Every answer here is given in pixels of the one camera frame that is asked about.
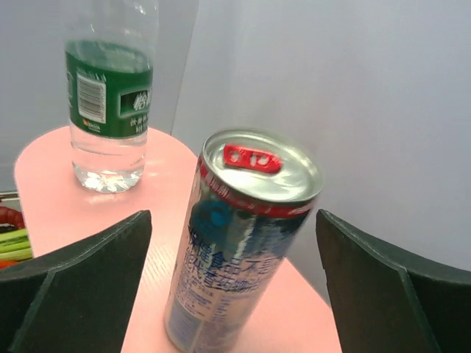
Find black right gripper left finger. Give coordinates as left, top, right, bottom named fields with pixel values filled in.
left=1, top=210, right=152, bottom=353

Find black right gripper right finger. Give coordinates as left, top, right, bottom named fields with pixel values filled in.
left=316, top=210, right=470, bottom=352

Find green toy vegetable stalks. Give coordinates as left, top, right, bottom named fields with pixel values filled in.
left=0, top=228, right=33, bottom=261

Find red toy lobster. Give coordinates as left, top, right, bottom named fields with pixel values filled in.
left=0, top=206, right=25, bottom=229

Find silver drink can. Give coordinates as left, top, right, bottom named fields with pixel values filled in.
left=165, top=129, right=324, bottom=352

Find clear plastic bottle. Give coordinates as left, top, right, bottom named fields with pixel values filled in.
left=61, top=0, right=159, bottom=193

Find orange toy carrot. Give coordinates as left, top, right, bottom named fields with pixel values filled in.
left=0, top=260, right=21, bottom=270

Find pink two-tier shelf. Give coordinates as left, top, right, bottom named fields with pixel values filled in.
left=14, top=127, right=341, bottom=352

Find stainless steel tray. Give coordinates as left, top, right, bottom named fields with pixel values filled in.
left=0, top=191, right=20, bottom=207

